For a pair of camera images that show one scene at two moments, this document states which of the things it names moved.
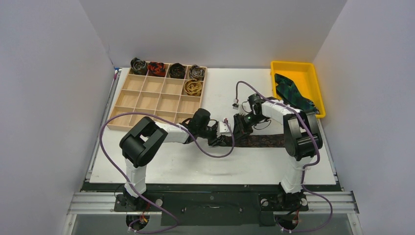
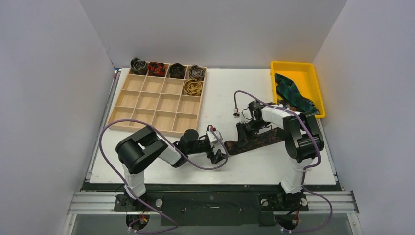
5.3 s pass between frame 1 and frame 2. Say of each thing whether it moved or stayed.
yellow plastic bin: stayed
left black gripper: moved
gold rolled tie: stayed
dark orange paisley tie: moved
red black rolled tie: stayed
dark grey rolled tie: stayed
